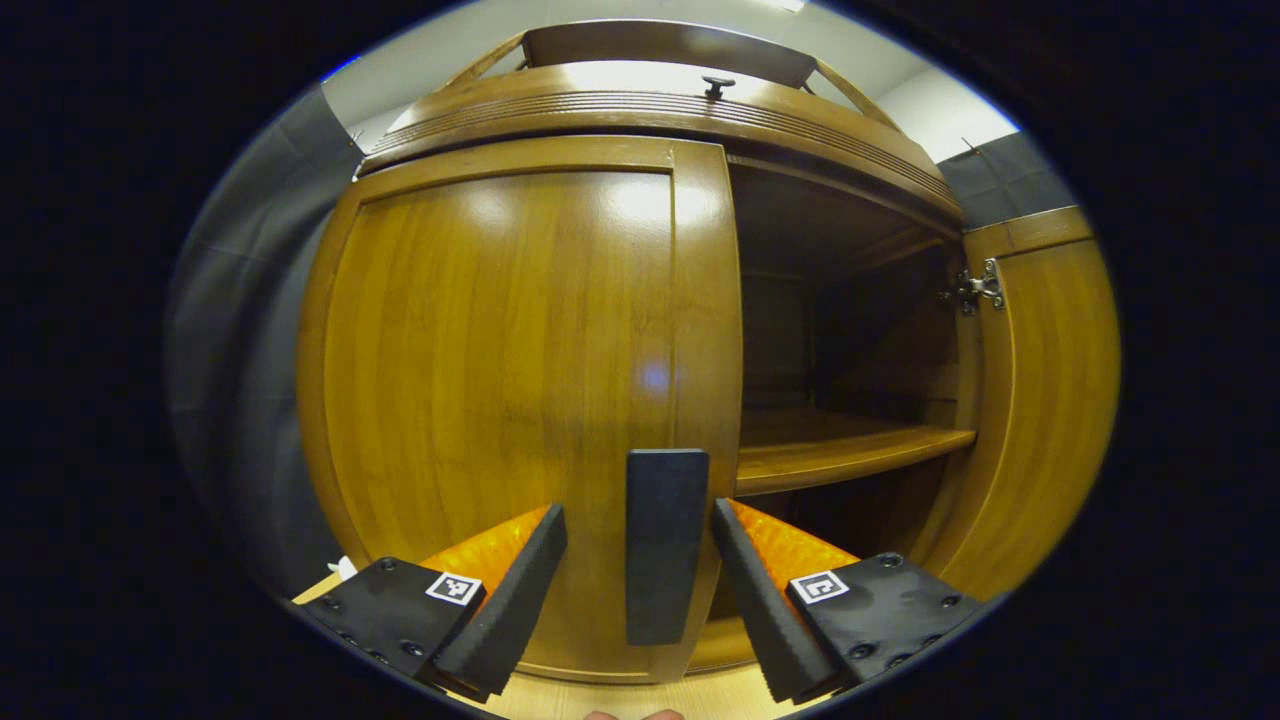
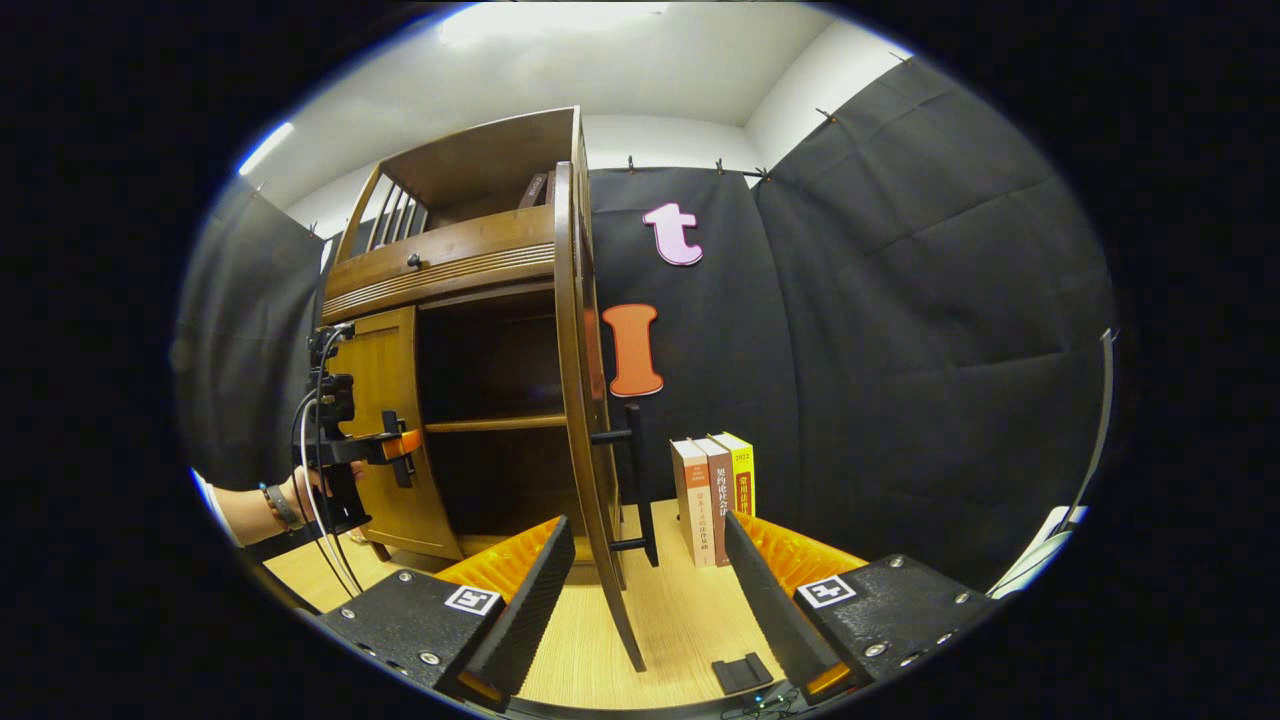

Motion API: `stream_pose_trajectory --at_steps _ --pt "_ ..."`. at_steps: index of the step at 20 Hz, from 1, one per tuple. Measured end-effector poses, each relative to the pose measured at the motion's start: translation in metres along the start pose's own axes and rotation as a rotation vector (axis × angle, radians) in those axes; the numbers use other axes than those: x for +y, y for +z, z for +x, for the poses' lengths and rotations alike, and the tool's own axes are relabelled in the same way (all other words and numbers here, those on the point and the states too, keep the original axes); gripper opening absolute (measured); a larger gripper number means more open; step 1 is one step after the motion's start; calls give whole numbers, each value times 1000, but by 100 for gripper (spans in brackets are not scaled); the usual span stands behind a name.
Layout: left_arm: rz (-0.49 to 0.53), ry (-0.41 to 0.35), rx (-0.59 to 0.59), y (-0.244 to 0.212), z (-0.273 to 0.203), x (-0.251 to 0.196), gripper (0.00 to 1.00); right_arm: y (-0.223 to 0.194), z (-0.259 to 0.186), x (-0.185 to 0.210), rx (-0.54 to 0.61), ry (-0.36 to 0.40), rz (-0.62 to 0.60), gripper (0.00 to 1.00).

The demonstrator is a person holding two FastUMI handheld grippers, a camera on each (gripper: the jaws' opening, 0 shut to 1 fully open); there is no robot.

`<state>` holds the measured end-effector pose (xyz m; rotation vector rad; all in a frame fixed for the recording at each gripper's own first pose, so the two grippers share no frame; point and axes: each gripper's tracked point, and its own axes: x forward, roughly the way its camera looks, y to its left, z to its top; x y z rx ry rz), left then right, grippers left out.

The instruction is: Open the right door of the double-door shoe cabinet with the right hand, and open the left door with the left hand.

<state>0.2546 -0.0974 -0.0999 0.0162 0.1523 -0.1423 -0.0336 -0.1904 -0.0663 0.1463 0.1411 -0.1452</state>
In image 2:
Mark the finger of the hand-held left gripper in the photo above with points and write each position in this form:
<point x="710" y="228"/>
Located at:
<point x="403" y="445"/>

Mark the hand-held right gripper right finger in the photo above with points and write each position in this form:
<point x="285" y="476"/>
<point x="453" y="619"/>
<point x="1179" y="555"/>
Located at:
<point x="770" y="600"/>

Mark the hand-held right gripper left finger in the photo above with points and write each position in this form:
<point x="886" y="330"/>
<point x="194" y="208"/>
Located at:
<point x="530" y="590"/>

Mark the wooden shoe cabinet door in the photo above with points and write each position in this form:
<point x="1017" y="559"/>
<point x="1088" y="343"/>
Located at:
<point x="390" y="360"/>
<point x="575" y="400"/>

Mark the wooden double-door shoe cabinet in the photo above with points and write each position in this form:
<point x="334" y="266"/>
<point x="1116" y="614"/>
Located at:
<point x="480" y="160"/>

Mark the small black flat object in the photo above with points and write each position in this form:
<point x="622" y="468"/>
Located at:
<point x="742" y="673"/>

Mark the beige book with orange stripe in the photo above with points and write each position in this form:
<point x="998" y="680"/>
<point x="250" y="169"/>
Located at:
<point x="692" y="500"/>

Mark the black backdrop cloth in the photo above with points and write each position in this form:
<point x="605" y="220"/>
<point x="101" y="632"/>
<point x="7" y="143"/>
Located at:
<point x="900" y="350"/>

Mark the dark brown shelf book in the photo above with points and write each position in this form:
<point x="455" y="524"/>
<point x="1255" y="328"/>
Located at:
<point x="532" y="190"/>
<point x="550" y="188"/>

